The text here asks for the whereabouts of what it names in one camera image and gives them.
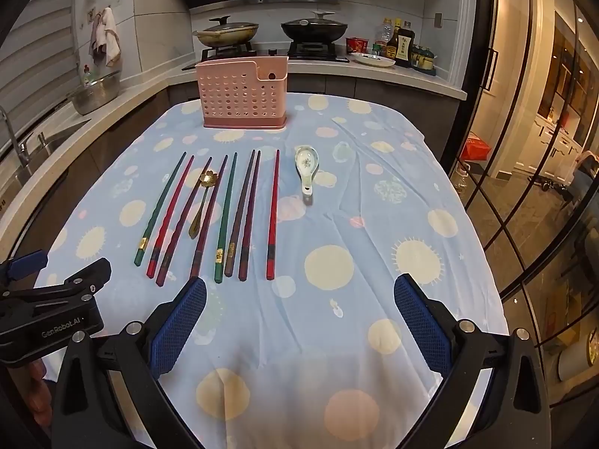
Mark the white hanging towel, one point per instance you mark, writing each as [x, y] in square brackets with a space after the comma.
[111, 37]

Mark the steel colander bowl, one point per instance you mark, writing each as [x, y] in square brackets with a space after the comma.
[93, 96]

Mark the black wok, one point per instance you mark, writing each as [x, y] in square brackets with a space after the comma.
[313, 35]

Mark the person's left hand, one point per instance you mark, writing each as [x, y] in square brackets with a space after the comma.
[40, 397]

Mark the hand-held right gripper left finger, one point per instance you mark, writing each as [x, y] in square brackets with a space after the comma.
[180, 322]

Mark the clear cooking oil bottle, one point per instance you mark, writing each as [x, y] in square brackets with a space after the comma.
[386, 37]

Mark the chrome faucet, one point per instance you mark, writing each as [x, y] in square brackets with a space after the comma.
[16, 145]

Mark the dark soy sauce bottle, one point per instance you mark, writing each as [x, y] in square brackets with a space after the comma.
[406, 46]

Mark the pink perforated utensil holder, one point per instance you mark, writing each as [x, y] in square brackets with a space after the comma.
[234, 98]

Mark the red chopstick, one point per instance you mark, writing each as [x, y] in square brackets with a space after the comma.
[274, 215]
[171, 217]

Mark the red bag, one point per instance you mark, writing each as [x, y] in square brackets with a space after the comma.
[475, 149]

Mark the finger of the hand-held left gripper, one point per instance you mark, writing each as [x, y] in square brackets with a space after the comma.
[79, 278]
[28, 264]

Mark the gold metal spoon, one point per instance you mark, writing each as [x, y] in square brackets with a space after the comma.
[204, 178]

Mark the small condiment jar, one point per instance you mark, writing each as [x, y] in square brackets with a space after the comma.
[420, 57]
[430, 61]

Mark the green dish soap bottle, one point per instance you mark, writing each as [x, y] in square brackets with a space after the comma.
[86, 75]

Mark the white plate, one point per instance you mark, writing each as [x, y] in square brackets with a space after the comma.
[372, 59]

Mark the black gas cooktop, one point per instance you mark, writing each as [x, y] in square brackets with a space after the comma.
[271, 51]

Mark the black framed glass door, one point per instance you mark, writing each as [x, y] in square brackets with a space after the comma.
[514, 187]

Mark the red seasoning container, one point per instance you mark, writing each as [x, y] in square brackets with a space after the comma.
[357, 46]

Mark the small chrome sink fitting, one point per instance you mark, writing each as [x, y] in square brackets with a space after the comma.
[42, 141]

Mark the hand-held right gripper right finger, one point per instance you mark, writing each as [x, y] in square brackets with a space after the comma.
[421, 322]

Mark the white sideboard cabinet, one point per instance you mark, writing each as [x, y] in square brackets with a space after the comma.
[559, 149]

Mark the pink hanging cloth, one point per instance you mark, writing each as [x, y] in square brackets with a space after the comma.
[97, 32]

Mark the beige wok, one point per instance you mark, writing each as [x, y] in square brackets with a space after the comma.
[224, 39]

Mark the steel kitchen sink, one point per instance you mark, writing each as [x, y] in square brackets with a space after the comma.
[56, 142]

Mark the white window blinds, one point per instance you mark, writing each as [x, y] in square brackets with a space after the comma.
[42, 28]

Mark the brown yellow-capped sauce bottle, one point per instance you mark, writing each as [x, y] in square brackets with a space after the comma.
[396, 39]

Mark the green chopstick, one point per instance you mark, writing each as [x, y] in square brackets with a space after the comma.
[161, 208]
[226, 220]

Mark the blue dotted tablecloth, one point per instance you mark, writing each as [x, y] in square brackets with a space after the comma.
[327, 224]

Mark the brown chopstick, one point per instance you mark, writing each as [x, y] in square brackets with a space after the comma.
[241, 213]

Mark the white ceramic soup spoon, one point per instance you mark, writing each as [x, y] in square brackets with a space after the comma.
[304, 161]

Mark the grey wall socket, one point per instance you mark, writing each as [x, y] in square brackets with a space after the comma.
[438, 19]

